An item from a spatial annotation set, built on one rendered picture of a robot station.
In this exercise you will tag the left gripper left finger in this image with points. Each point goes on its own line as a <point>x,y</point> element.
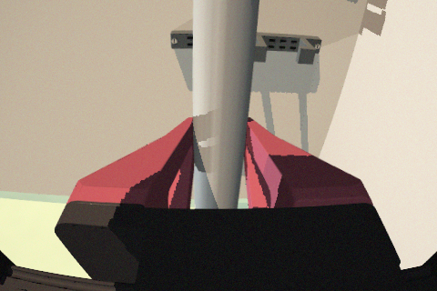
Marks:
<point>145,175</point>

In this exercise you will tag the tan wall panel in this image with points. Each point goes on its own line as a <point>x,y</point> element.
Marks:
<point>84,83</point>

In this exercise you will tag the dark grey wall rack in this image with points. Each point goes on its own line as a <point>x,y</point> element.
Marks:
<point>273,42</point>

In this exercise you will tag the grey metal bar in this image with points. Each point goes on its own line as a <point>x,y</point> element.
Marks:
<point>224,41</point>

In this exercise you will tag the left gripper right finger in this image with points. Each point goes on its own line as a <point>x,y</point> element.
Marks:
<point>295,177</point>

